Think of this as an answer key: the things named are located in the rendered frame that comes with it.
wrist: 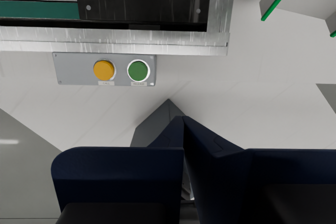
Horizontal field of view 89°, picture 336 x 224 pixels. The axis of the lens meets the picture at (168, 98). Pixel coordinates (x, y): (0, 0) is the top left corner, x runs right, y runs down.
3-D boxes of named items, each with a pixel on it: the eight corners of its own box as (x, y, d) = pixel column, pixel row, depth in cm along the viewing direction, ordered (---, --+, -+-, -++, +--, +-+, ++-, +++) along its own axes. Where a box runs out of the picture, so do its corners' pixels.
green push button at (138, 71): (148, 79, 37) (147, 81, 36) (130, 78, 37) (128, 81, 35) (148, 60, 36) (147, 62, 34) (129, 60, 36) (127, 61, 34)
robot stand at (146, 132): (166, 155, 55) (168, 215, 37) (135, 128, 52) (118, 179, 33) (199, 128, 52) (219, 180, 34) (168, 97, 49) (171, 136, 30)
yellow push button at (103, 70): (116, 78, 37) (113, 80, 35) (97, 78, 37) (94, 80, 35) (114, 60, 36) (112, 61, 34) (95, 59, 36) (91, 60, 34)
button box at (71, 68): (156, 80, 43) (155, 87, 37) (71, 78, 42) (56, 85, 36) (156, 51, 41) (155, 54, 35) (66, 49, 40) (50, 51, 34)
